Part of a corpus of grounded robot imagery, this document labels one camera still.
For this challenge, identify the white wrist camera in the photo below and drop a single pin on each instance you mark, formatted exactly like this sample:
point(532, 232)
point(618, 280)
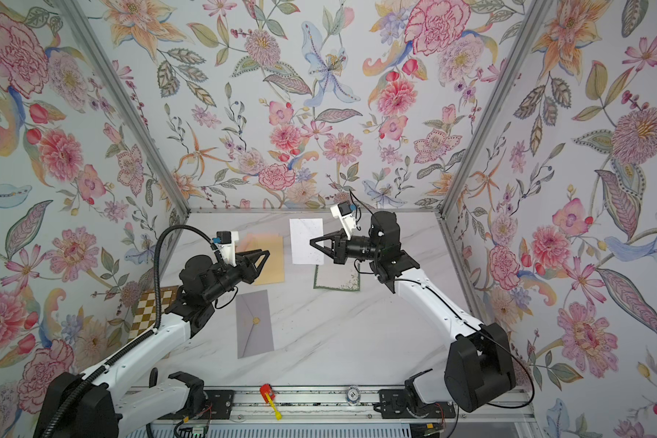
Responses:
point(224, 245)
point(346, 213)

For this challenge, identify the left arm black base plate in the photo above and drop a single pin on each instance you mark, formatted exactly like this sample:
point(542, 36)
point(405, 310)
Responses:
point(216, 405)

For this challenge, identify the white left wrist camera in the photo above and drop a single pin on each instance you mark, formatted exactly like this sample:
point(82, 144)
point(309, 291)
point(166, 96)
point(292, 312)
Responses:
point(224, 245)

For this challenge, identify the aluminium corner frame post right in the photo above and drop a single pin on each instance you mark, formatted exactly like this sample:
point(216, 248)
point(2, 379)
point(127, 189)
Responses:
point(531, 24)

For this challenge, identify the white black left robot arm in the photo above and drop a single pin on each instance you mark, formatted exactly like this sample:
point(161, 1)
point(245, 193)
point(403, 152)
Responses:
point(97, 402)

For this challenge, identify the grey lavender envelope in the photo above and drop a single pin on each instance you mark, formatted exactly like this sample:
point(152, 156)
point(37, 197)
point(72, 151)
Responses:
point(254, 324)

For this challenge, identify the green bordered letter paper underneath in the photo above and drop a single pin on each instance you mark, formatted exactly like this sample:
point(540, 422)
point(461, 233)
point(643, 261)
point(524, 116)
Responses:
point(337, 278)

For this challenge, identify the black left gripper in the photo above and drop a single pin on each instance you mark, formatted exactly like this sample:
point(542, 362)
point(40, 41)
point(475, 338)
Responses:
point(245, 270)

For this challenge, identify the aluminium corner frame post left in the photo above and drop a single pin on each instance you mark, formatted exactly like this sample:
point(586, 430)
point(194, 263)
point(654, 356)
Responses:
point(83, 32)

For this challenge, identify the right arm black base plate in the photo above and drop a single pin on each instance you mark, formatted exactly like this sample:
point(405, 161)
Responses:
point(395, 404)

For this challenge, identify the aluminium front rail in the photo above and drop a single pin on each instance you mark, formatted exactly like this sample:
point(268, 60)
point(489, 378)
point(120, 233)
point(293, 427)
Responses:
point(296, 403)

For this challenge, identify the round silver knob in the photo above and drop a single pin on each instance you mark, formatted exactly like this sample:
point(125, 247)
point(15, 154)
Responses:
point(353, 395)

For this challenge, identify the yellow stick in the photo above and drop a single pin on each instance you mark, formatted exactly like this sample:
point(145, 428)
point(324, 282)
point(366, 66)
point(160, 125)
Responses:
point(278, 414)

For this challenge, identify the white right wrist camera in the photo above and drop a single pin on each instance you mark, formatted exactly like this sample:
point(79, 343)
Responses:
point(346, 213)

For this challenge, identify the wooden checkered chessboard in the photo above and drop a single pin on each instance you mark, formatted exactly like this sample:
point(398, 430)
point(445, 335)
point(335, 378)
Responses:
point(145, 312)

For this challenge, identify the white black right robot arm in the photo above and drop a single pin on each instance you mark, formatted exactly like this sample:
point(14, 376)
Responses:
point(479, 367)

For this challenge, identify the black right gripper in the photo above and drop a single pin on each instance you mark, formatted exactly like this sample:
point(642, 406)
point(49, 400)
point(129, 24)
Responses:
point(344, 250)

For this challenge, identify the aluminium corner frame post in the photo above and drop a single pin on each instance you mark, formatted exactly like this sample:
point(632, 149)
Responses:
point(83, 32)
point(531, 24)

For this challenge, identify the yellow envelope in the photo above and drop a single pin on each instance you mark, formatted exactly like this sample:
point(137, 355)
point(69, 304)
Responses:
point(273, 271)

